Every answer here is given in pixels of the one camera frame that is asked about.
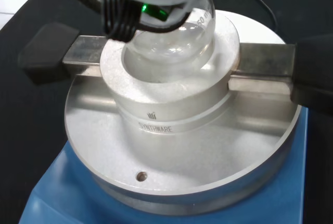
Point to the heater with blue base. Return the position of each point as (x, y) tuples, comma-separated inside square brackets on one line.
[(182, 130)]

